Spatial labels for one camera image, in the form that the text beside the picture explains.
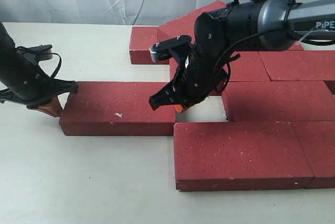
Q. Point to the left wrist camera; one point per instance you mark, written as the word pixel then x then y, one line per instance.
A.
pixel 37 53

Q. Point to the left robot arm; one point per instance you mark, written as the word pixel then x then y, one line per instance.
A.
pixel 26 82

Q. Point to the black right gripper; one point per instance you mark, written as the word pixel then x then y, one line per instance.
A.
pixel 192 82

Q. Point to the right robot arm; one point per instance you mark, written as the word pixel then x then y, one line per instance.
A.
pixel 268 25

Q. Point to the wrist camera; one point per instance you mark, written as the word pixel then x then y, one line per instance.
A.
pixel 37 53
pixel 177 48

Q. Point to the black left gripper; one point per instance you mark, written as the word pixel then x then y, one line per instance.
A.
pixel 27 84

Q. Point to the red brick with white chip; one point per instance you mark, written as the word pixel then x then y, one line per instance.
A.
pixel 116 109

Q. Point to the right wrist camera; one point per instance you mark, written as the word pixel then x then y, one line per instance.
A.
pixel 177 48

